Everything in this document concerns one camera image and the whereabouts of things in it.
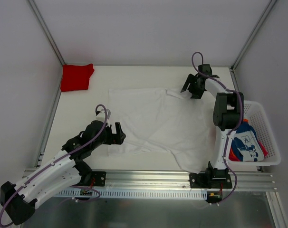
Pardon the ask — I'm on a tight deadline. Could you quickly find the white t-shirt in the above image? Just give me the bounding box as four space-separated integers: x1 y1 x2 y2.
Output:
108 88 216 173

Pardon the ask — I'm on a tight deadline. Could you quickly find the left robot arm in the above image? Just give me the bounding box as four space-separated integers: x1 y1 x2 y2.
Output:
0 120 126 228

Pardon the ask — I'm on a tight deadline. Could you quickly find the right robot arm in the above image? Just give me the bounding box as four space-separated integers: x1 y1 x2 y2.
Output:
181 64 244 189

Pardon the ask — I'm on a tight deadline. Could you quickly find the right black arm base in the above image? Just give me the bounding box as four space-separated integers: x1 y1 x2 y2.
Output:
189 173 232 189

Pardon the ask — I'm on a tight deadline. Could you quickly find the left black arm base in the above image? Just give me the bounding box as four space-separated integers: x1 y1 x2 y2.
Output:
77 171 106 187

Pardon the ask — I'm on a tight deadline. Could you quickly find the white plastic laundry basket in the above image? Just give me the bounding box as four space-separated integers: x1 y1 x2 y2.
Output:
228 101 281 166

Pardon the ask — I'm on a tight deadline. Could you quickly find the blue printed t-shirt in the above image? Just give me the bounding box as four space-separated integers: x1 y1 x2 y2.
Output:
237 124 265 162

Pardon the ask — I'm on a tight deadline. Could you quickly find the red folded t-shirt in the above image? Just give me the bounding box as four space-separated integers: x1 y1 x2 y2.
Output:
60 64 95 92

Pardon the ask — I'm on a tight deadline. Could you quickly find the orange garment in basket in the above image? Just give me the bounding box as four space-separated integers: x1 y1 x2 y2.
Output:
229 118 249 162

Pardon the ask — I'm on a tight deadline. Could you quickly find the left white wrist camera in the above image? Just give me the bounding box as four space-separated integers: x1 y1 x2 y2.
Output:
96 109 111 125

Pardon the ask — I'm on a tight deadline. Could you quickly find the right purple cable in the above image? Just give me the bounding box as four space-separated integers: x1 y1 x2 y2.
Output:
191 52 244 207

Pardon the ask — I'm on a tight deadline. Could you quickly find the purple cable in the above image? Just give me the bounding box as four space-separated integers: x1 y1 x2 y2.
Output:
191 52 244 207
0 104 108 226

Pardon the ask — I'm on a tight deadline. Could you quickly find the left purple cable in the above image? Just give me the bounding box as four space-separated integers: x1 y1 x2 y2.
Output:
0 104 108 226

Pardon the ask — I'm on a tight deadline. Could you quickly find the white slotted cable duct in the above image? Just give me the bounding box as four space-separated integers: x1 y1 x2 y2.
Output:
56 188 207 200

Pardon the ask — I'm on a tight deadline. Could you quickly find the aluminium mounting rail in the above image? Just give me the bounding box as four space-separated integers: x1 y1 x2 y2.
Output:
94 170 277 192

